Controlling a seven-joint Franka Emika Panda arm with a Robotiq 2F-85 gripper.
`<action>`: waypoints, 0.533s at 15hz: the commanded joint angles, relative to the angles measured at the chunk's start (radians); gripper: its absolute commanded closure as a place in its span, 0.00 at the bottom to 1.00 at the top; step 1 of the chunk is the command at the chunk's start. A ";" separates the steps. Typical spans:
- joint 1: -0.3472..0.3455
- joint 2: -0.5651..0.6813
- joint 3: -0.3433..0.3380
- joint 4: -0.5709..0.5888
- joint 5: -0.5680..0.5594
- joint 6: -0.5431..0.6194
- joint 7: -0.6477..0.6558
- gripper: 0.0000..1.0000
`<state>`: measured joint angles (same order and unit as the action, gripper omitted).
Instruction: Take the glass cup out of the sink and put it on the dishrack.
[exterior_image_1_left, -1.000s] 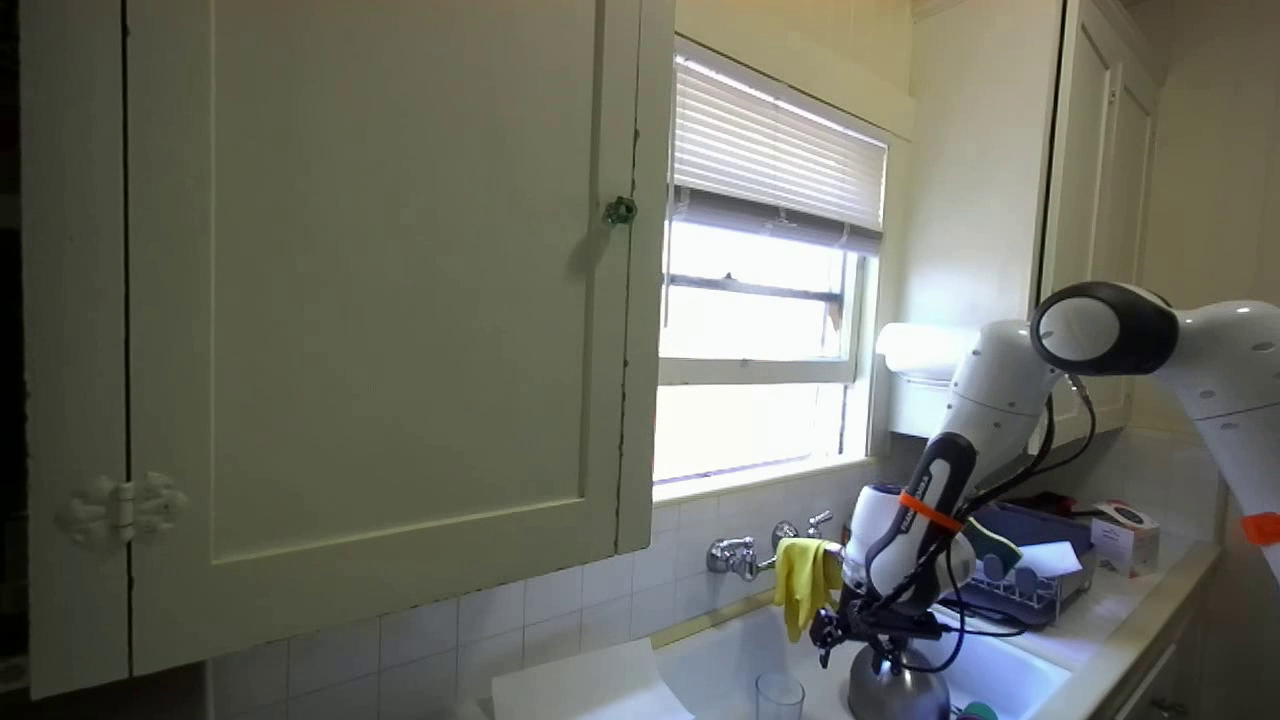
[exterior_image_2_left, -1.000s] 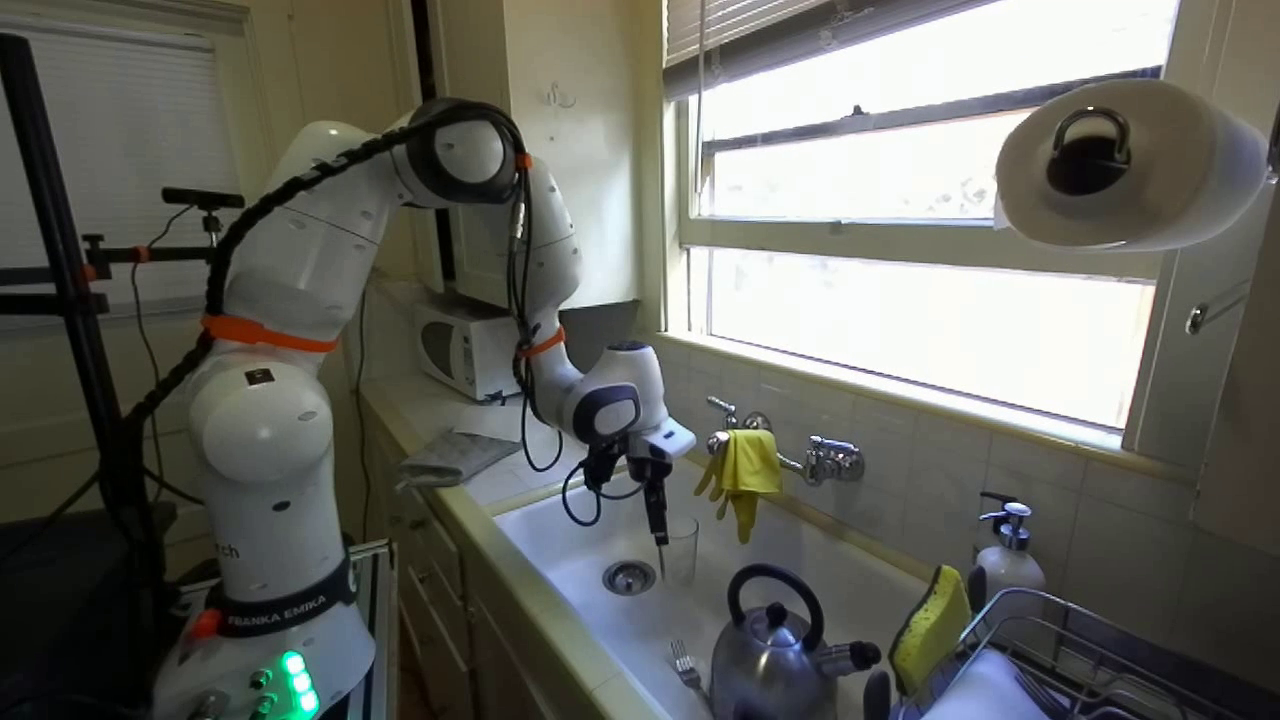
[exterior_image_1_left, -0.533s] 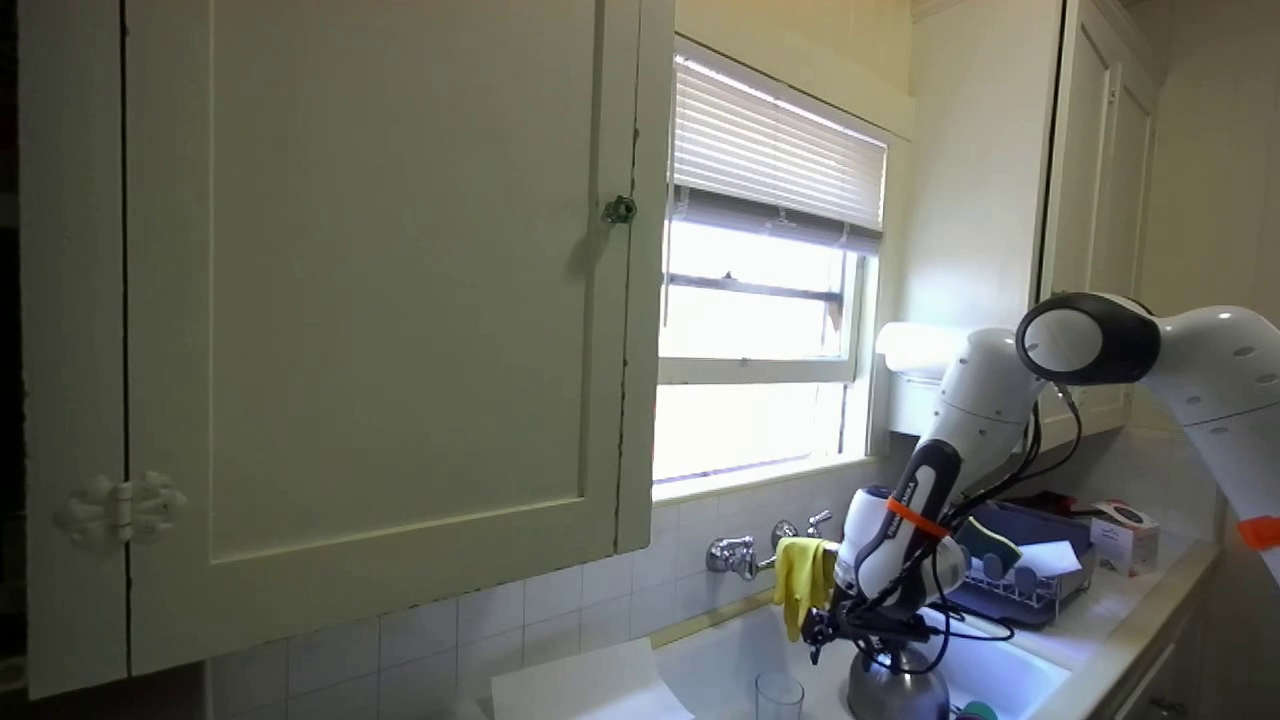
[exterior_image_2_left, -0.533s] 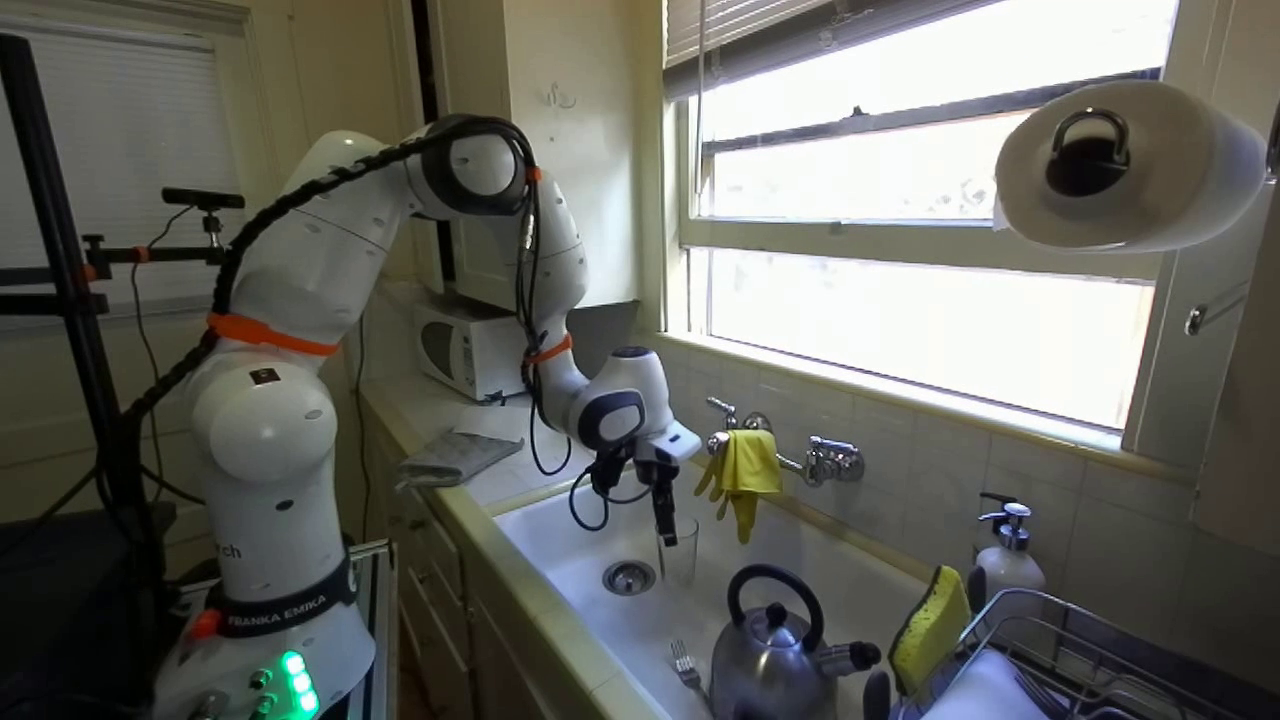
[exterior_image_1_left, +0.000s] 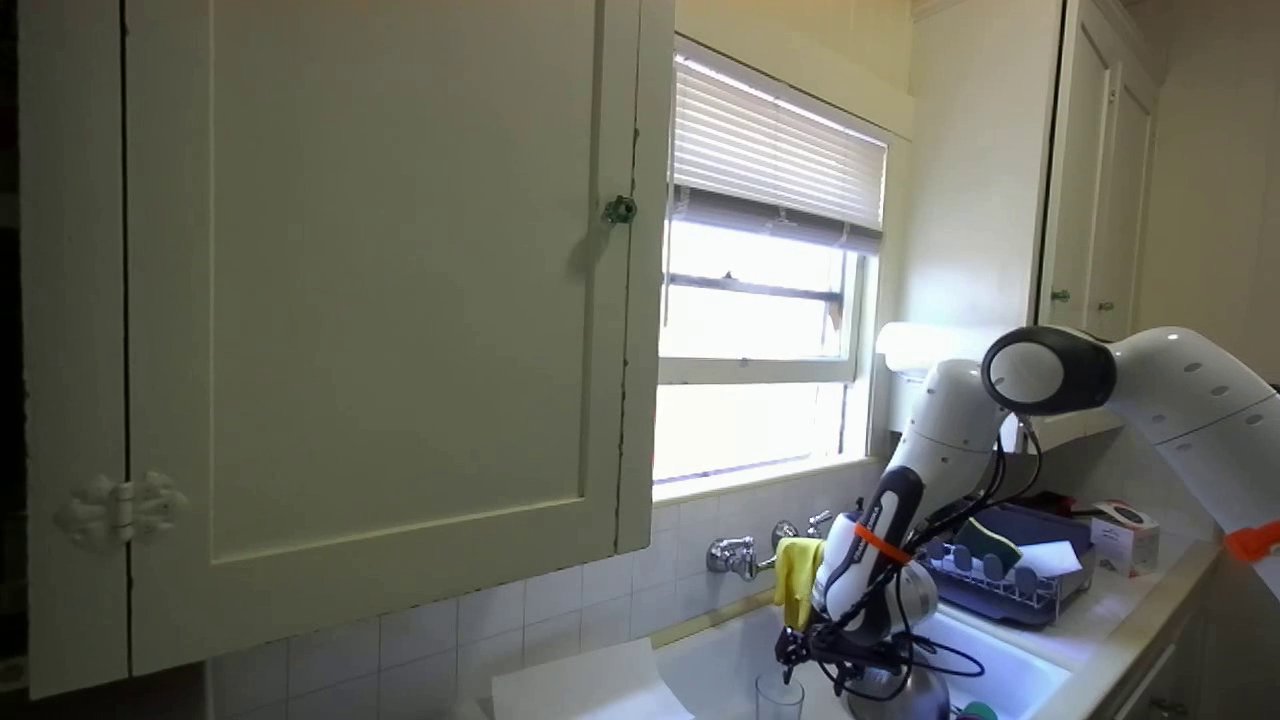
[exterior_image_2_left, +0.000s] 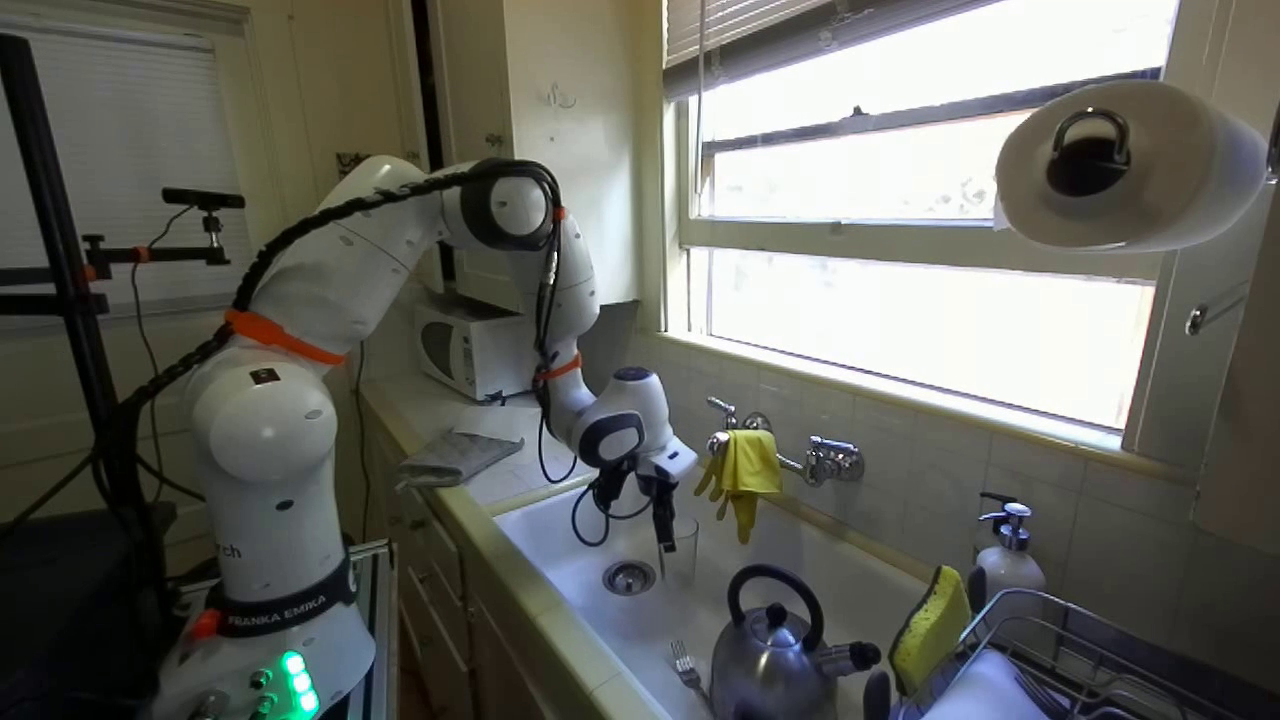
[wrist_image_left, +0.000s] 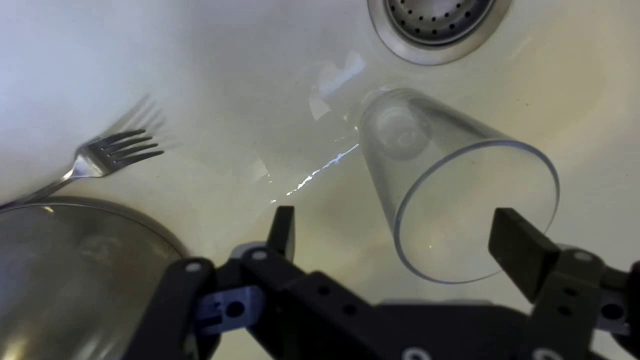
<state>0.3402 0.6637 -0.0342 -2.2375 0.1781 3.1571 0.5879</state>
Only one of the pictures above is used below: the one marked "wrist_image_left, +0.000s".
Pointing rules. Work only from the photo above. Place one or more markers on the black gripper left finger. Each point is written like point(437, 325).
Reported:
point(173, 312)

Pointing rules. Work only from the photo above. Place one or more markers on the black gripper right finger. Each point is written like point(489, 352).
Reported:
point(527, 252)

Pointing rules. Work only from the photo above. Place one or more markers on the silver metal fork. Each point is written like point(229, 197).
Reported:
point(106, 155)

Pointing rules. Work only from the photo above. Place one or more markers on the clear glass cup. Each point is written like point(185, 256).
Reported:
point(400, 133)

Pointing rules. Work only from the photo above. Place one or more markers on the white kitchen sink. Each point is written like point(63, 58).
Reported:
point(200, 67)

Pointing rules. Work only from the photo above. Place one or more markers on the metal sink drain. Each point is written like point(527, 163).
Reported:
point(437, 17)

